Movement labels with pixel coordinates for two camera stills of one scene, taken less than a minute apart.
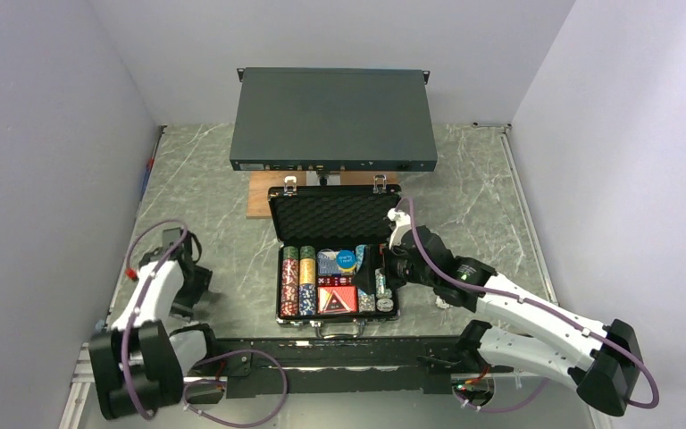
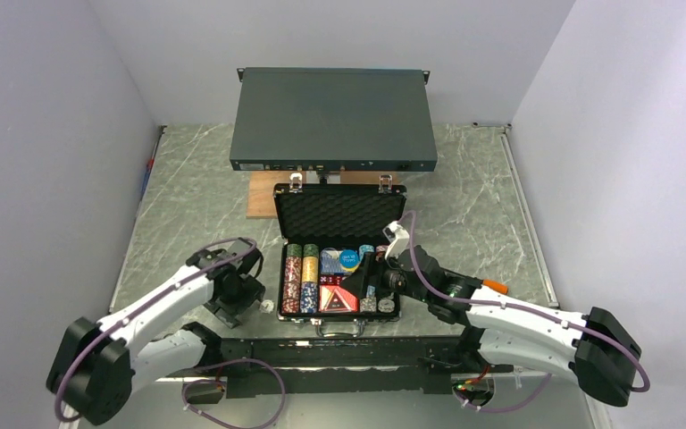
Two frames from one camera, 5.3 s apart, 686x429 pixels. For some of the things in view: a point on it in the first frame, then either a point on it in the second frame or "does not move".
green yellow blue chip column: x=307 y=281 does not move
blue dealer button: x=346 y=258 does not move
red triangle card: x=336 y=299 does not move
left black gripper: x=202 y=281 -> x=252 y=290
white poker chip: x=384 y=305 does not move
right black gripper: x=372 y=259 -> x=371 y=272
